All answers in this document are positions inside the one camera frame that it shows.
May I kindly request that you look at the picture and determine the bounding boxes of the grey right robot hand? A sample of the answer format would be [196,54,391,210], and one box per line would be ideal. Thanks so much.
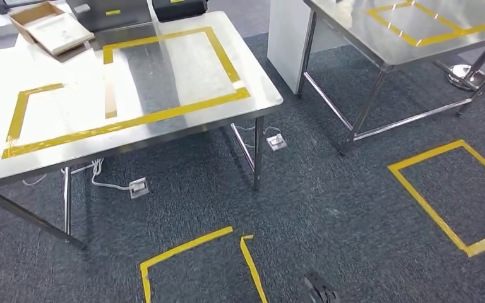
[302,272,342,303]

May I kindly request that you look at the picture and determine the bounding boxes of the stainless steel workbench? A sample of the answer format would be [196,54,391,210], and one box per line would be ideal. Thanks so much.
[296,0,485,157]
[0,10,284,252]

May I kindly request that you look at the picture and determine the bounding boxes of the yellow floor tape square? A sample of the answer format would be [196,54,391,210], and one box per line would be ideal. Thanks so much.
[140,226,269,303]
[387,140,485,258]

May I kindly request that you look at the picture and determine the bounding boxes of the metal floor socket box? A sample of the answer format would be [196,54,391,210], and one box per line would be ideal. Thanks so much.
[128,177,150,200]
[265,133,289,153]

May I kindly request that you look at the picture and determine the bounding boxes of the white cabinet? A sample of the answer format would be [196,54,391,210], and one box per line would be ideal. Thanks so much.
[266,0,349,95]

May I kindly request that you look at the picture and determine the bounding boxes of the chrome stanchion base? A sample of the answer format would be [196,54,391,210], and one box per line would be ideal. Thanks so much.
[446,63,485,92]

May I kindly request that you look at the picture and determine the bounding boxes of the yellow tape rectangle outline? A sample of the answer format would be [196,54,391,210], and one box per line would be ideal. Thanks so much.
[366,0,485,47]
[102,26,252,126]

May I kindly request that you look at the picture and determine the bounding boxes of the black carrying case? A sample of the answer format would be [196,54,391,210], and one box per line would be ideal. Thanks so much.
[152,0,209,23]

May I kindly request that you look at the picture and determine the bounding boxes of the black flat device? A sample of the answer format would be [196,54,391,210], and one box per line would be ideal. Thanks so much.
[66,0,153,33]

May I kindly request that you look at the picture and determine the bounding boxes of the small yellow tape piece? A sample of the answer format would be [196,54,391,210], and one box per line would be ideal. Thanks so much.
[18,83,65,96]

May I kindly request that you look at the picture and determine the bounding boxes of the yellow tape corner mark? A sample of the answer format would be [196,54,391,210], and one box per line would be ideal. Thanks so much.
[1,85,109,160]

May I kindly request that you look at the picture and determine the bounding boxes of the white flat pad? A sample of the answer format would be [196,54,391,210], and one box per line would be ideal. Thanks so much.
[27,12,95,57]

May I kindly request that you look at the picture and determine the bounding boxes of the brown cardboard box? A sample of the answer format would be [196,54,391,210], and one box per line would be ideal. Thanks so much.
[9,1,95,57]

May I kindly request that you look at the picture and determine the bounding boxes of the white cable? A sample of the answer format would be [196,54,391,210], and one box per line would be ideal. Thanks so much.
[233,124,284,141]
[21,158,131,192]

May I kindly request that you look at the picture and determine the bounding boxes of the black window frame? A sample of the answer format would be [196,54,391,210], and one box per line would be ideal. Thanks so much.
[0,0,47,15]

